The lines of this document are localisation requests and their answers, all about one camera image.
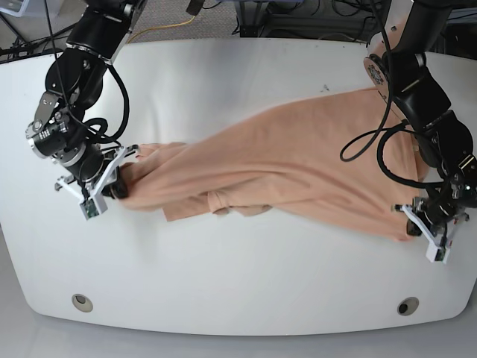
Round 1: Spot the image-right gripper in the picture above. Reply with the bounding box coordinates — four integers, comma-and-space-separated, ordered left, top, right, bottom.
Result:
423, 199, 464, 230

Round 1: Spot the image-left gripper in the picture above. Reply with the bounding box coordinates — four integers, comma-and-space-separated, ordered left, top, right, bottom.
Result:
65, 147, 128, 200

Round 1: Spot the peach T-shirt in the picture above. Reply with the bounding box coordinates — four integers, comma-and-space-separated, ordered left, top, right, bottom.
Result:
121, 84, 418, 241

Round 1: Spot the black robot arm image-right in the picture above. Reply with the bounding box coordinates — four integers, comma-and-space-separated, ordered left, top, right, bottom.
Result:
364, 1, 476, 228

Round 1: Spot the clear plastic storage box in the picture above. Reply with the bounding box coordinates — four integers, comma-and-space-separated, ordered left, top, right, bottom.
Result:
0, 0, 29, 17

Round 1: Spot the image-left white wrist camera mount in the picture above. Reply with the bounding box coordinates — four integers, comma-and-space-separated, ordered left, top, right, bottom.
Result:
53, 144, 139, 220

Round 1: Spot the image-right white wrist camera mount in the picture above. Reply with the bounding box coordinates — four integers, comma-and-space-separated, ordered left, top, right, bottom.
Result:
391, 197, 470, 264

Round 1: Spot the image-left arm black cable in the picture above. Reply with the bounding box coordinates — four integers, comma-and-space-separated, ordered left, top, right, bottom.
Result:
44, 0, 131, 146

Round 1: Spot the right table cable grommet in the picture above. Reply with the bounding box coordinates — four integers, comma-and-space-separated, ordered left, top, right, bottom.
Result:
397, 297, 420, 316

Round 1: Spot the table cable grommet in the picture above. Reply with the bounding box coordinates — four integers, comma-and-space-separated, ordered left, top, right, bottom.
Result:
72, 294, 93, 313
397, 297, 420, 316

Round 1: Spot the left table cable grommet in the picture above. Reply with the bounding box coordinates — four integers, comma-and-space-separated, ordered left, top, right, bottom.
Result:
72, 294, 93, 313

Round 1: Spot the yellow cable on floor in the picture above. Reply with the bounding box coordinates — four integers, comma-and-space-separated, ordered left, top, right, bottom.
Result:
128, 13, 195, 44

